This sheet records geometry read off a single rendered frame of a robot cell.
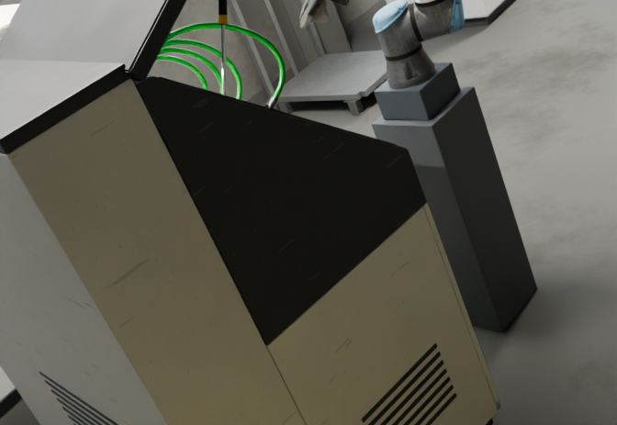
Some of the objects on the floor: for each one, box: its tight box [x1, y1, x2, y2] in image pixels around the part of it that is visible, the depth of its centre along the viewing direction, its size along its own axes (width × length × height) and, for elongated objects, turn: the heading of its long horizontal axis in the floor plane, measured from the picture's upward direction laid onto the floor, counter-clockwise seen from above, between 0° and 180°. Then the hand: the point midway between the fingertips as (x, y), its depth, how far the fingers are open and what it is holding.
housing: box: [0, 60, 305, 425], centre depth 246 cm, size 140×28×150 cm, turn 77°
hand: (300, 22), depth 209 cm, fingers closed
